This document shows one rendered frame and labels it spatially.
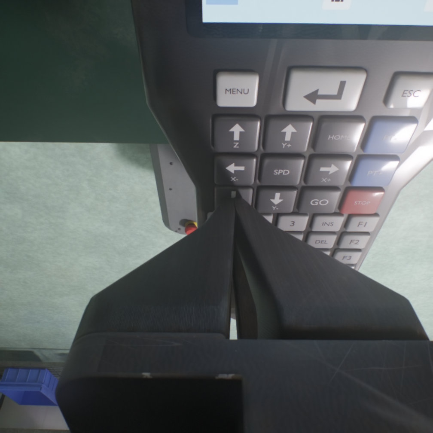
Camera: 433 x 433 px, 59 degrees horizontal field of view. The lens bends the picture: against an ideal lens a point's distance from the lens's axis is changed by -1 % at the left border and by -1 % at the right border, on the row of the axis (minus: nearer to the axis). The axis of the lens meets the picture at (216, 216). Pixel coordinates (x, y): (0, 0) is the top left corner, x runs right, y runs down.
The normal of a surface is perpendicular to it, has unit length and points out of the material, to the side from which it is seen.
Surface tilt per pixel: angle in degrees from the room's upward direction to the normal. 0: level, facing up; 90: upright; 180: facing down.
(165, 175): 0
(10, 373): 90
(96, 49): 0
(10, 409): 90
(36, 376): 90
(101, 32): 0
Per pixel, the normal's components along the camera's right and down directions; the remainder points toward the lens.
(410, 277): -0.01, 0.77
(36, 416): 0.01, -0.64
